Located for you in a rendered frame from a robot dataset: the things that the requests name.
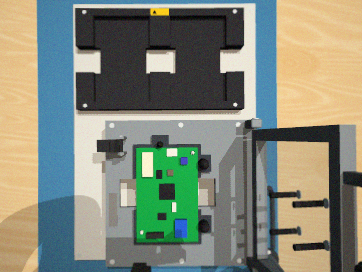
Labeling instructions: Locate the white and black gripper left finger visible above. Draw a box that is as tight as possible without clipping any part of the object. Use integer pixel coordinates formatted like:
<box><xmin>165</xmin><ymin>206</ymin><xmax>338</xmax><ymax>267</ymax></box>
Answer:
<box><xmin>131</xmin><ymin>263</ymin><xmax>151</xmax><ymax>272</ymax></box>

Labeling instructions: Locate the green circuit board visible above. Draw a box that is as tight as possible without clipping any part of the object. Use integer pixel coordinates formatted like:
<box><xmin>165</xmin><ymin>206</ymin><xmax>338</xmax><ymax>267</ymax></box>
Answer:
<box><xmin>136</xmin><ymin>147</ymin><xmax>198</xmax><ymax>242</ymax></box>

